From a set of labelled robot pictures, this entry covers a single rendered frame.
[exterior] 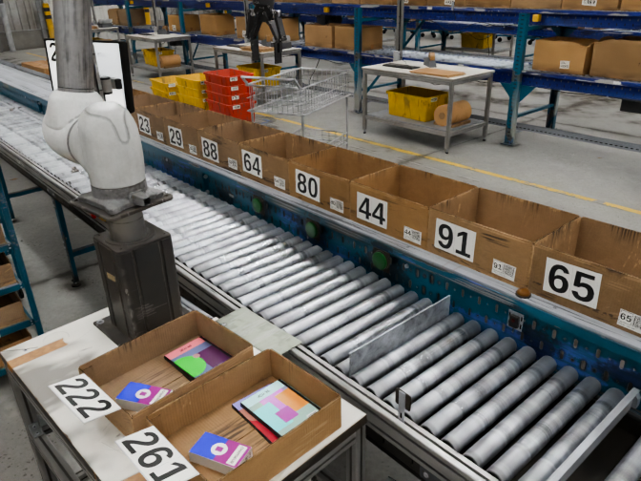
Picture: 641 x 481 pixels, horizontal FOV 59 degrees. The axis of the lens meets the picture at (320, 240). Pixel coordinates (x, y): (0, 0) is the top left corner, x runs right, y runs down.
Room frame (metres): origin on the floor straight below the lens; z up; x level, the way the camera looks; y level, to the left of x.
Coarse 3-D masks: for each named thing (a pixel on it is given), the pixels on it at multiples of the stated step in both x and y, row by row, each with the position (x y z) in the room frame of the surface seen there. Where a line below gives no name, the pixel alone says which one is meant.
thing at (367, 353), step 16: (432, 304) 1.54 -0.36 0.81; (448, 304) 1.60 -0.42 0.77; (416, 320) 1.49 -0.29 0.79; (432, 320) 1.54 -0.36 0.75; (384, 336) 1.39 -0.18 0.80; (400, 336) 1.44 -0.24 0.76; (352, 352) 1.31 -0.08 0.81; (368, 352) 1.35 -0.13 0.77; (384, 352) 1.39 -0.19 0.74; (352, 368) 1.31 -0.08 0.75
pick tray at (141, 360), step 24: (192, 312) 1.48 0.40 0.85; (144, 336) 1.36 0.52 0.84; (168, 336) 1.42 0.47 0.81; (192, 336) 1.47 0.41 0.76; (216, 336) 1.42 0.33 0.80; (96, 360) 1.26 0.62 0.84; (120, 360) 1.30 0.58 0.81; (144, 360) 1.35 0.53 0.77; (240, 360) 1.26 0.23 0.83; (96, 384) 1.24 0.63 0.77; (120, 384) 1.26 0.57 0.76; (144, 384) 1.25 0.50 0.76; (168, 384) 1.25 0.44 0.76; (192, 384) 1.15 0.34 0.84; (144, 408) 1.05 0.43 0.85
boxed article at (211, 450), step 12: (204, 432) 1.03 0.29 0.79; (204, 444) 0.99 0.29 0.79; (216, 444) 0.99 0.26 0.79; (228, 444) 0.99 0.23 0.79; (240, 444) 0.99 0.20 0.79; (192, 456) 0.97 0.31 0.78; (204, 456) 0.96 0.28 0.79; (216, 456) 0.95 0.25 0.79; (228, 456) 0.95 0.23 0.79; (240, 456) 0.95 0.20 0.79; (216, 468) 0.94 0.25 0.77; (228, 468) 0.93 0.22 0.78
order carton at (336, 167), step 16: (304, 160) 2.43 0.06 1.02; (320, 160) 2.50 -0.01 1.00; (336, 160) 2.56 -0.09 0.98; (352, 160) 2.48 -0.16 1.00; (368, 160) 2.40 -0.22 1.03; (384, 160) 2.33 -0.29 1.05; (320, 176) 2.21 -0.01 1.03; (336, 176) 2.14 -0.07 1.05; (352, 176) 2.48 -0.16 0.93; (320, 192) 2.21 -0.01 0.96; (336, 192) 2.14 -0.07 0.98
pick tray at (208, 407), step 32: (224, 384) 1.18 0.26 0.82; (256, 384) 1.24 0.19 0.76; (288, 384) 1.23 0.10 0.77; (320, 384) 1.13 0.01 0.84; (160, 416) 1.05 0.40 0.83; (192, 416) 1.10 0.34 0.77; (224, 416) 1.12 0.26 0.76; (320, 416) 1.03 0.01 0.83; (256, 448) 1.01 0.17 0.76; (288, 448) 0.96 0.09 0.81; (192, 480) 0.88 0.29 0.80; (224, 480) 0.84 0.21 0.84; (256, 480) 0.89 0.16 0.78
